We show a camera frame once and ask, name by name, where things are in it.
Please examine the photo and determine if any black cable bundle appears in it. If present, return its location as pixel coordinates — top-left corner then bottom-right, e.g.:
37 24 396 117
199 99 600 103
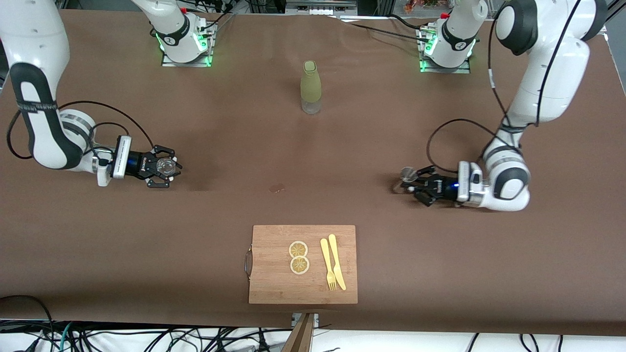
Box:
193 0 235 40

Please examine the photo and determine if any teal cable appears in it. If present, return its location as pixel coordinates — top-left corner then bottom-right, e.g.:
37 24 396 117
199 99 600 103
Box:
46 322 74 352

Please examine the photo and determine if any yellow plastic fork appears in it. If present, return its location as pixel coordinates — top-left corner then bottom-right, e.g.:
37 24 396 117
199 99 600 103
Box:
320 238 338 291

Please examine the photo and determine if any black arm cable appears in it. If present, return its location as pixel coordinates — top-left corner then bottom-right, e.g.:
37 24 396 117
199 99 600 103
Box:
426 0 582 176
6 100 155 162

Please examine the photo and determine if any aluminium frame corner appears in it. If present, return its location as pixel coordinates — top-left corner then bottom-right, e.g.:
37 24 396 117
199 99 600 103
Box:
603 0 626 34

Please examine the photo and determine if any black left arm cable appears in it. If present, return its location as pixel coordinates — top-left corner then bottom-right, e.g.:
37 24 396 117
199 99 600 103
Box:
426 0 582 176

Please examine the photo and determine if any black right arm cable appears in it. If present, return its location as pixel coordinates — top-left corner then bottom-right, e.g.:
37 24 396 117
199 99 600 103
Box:
6 100 155 162

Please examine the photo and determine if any green sleeved glass bottle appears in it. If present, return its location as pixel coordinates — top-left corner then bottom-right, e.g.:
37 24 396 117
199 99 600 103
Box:
300 60 322 115

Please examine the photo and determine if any wooden cutting board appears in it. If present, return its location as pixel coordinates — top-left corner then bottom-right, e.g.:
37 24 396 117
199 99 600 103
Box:
245 224 358 305

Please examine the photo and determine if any wooden post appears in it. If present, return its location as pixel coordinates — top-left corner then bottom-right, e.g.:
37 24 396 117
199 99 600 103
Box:
281 313 316 352

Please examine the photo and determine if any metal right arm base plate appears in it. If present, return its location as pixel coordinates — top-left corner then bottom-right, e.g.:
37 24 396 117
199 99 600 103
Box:
161 20 215 67

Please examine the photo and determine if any black looped cable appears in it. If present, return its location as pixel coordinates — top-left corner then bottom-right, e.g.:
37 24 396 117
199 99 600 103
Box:
0 295 55 352

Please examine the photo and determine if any white power strip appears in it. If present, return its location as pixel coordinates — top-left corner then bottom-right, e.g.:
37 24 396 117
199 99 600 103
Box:
286 0 358 15

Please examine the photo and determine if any steel jigger measuring cup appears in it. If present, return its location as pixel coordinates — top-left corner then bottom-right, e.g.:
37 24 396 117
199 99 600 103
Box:
393 167 418 194

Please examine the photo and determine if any yellow plastic knife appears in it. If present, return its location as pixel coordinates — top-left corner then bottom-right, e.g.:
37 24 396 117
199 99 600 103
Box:
328 234 347 291

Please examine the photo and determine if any black power cable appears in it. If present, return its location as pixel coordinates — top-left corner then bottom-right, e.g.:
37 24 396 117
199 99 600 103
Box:
340 14 433 44

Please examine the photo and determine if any orange plastic object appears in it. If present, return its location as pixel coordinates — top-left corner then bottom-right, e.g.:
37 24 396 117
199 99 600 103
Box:
403 0 448 13

